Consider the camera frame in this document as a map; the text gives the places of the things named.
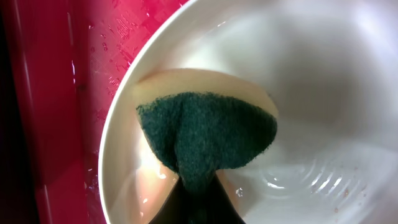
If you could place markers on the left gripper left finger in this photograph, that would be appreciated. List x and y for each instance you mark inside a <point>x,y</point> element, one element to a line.
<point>176,208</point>

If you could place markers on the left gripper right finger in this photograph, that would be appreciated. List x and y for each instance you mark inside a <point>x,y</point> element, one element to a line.
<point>219,209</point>

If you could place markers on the green and yellow sponge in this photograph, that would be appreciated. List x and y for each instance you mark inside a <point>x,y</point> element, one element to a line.
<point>199,121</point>

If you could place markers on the white plate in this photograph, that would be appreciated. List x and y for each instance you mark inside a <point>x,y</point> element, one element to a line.
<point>331,69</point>

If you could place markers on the red plastic tray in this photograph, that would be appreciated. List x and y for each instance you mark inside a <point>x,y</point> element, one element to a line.
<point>61,65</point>

